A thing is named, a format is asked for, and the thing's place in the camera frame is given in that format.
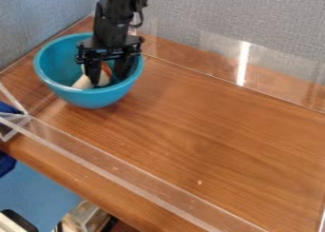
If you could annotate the white brown toy mushroom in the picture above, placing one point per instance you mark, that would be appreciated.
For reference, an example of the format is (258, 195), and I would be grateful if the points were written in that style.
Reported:
(83, 82)

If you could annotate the blue bowl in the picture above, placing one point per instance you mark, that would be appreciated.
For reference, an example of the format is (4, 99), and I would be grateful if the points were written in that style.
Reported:
(59, 72)

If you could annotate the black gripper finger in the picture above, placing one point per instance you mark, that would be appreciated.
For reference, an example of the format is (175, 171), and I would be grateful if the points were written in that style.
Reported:
(123, 65)
(92, 71)

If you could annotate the clear acrylic barrier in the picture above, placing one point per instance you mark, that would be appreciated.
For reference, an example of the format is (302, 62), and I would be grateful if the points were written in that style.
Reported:
(138, 182)
(274, 73)

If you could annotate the clear acrylic front barrier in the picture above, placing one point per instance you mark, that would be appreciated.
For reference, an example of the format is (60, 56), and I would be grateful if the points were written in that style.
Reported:
(138, 182)

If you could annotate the metal frame under table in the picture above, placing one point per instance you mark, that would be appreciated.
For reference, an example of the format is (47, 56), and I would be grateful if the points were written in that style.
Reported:
(86, 218)

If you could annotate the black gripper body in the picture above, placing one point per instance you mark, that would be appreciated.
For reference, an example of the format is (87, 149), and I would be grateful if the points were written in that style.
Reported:
(111, 42)

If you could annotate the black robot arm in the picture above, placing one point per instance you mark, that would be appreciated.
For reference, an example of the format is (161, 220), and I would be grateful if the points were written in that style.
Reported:
(111, 43)

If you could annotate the clear acrylic back barrier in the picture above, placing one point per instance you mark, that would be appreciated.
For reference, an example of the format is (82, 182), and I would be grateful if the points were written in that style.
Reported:
(274, 73)

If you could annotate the black white object bottom left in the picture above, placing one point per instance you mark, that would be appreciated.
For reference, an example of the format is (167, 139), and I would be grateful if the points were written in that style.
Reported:
(14, 223)

